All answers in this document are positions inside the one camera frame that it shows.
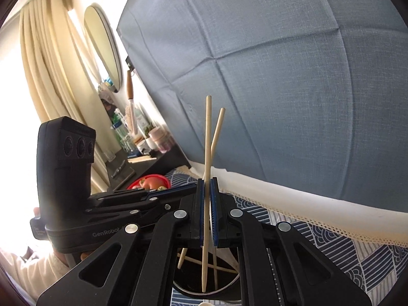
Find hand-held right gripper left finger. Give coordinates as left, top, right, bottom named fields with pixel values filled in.
left=36, top=178, right=205, bottom=306

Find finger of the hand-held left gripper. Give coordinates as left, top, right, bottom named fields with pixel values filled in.
left=91, top=183, right=200, bottom=205
left=84, top=194, right=192, bottom=223

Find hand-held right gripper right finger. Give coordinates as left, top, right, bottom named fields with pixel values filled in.
left=210, top=178, right=372, bottom=306

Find wooden chopstick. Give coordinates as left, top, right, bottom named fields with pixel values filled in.
left=212, top=247, right=220, bottom=290
left=201, top=95, right=212, bottom=293
left=177, top=108, right=226, bottom=269
left=184, top=256, right=239, bottom=274

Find black cylindrical utensil holder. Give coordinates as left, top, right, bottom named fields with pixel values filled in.
left=172, top=247, right=243, bottom=301

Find person's left forearm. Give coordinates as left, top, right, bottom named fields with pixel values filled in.
left=0, top=247, right=69, bottom=298

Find person's left hand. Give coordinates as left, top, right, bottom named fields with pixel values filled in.
left=32, top=207, right=94, bottom=267

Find red fruit bowl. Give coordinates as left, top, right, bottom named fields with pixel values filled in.
left=126, top=174, right=171, bottom=192

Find red tomato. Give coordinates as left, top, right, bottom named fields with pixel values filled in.
left=139, top=178, right=161, bottom=190

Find black dresser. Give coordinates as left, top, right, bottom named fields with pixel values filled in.
left=105, top=147, right=192, bottom=192

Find wooden sticks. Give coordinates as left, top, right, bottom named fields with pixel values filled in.
left=127, top=155, right=157, bottom=164

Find pink jar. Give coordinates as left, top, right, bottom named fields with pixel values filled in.
left=150, top=127, right=176, bottom=154

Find white plant pot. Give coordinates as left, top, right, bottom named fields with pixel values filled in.
left=140, top=124, right=155, bottom=150

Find green plastic bottle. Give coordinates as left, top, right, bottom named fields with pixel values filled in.
left=112, top=110, right=128, bottom=152

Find white lace table cover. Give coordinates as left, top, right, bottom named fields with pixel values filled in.
left=178, top=161, right=408, bottom=248

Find group of toiletry bottles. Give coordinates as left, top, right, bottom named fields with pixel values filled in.
left=108, top=102, right=154, bottom=154

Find cream curtain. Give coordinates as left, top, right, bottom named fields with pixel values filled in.
left=19, top=6, right=110, bottom=192

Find grey blue backdrop cloth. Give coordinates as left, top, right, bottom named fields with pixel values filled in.
left=116, top=0, right=408, bottom=220

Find blue white patterned tablecloth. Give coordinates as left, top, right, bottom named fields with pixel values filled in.
left=166, top=167, right=408, bottom=306

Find wooden handled hairbrush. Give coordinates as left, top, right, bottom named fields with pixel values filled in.
left=126, top=68, right=140, bottom=135

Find oval wall mirror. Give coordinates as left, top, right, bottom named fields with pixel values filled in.
left=83, top=3, right=123, bottom=94

